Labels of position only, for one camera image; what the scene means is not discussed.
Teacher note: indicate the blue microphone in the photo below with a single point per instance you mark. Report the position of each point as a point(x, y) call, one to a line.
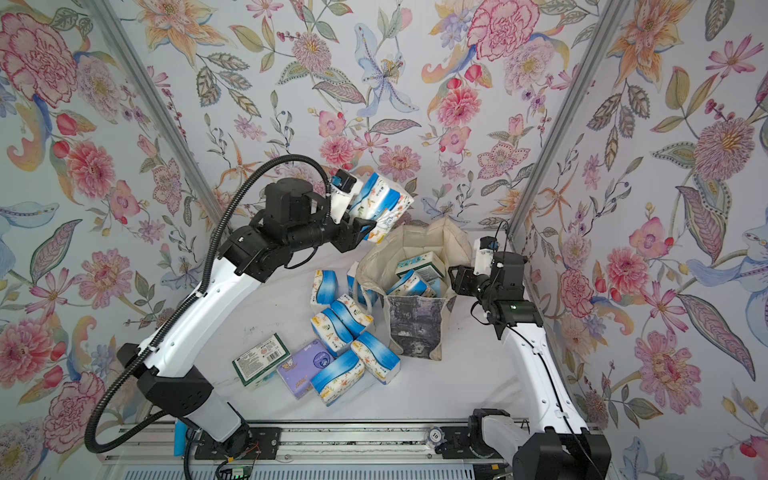
point(180, 439)

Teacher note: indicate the aluminium corner post right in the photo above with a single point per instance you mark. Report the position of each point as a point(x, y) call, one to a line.
point(606, 27)

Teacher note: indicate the blue floral tissue pack front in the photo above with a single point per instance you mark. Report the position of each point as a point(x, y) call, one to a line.
point(338, 377)

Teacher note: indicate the blue floral tissue pack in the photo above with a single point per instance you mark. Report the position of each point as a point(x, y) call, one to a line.
point(355, 319)
point(378, 359)
point(332, 332)
point(338, 377)

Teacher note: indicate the blue tissue pack by bag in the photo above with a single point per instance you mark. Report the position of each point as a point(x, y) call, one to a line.
point(355, 287)

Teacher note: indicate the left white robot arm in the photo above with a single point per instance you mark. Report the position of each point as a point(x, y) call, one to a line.
point(294, 218)

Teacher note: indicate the purple tissue pack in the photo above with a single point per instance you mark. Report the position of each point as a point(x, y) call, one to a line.
point(302, 366)

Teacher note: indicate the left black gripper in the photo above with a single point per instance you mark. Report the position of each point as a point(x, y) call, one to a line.
point(351, 239)

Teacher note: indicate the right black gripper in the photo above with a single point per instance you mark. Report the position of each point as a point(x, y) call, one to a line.
point(464, 284)

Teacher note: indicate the aluminium corner post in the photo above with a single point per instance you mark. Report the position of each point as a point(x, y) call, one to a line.
point(606, 27)
point(105, 18)

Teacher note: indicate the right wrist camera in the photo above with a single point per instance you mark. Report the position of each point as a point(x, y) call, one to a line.
point(484, 250)

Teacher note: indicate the aluminium corner post left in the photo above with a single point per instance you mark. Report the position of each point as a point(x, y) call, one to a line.
point(105, 18)

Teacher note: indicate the metal base rail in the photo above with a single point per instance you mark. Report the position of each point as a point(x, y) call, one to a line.
point(311, 450)

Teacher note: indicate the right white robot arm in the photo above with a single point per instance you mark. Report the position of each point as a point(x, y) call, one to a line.
point(557, 442)

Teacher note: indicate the beige canvas bag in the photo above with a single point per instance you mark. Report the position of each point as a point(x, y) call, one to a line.
point(412, 325)

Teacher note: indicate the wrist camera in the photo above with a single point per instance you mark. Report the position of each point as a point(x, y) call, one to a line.
point(484, 250)
point(344, 189)

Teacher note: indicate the green white tissue box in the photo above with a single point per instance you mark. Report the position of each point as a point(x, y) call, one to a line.
point(427, 265)
point(260, 362)

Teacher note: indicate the light blue tissue pack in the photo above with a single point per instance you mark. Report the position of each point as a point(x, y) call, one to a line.
point(324, 290)

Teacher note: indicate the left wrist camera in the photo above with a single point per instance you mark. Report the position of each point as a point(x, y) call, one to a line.
point(344, 189)

